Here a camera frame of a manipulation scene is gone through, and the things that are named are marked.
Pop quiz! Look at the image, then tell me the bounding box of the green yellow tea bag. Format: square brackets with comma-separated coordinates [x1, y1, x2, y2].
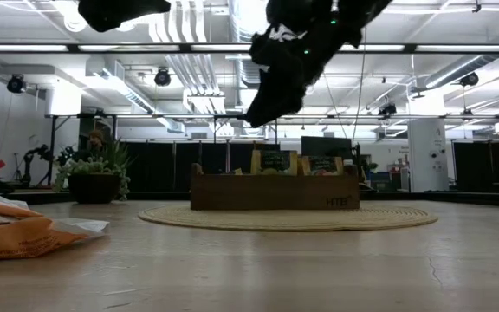
[250, 149, 299, 177]

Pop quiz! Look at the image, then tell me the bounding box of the wooden tea box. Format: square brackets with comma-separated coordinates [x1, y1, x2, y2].
[190, 162, 361, 212]

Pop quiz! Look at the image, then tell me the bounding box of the person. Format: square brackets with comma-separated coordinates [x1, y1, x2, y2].
[87, 128, 107, 153]

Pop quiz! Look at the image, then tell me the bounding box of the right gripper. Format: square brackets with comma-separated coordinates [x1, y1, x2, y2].
[243, 0, 363, 129]

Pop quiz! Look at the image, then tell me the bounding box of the black monitor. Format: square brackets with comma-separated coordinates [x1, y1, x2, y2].
[300, 136, 353, 159]

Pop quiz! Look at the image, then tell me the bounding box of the round woven placemat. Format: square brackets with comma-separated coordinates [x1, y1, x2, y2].
[138, 204, 439, 233]

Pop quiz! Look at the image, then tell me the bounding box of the black partition panel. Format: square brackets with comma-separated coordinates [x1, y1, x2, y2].
[123, 141, 282, 194]
[452, 140, 499, 193]

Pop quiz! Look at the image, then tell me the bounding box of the potted green succulent plant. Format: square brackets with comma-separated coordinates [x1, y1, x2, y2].
[55, 139, 134, 205]

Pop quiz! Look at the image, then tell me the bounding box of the white column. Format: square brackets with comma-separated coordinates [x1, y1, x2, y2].
[407, 119, 450, 193]

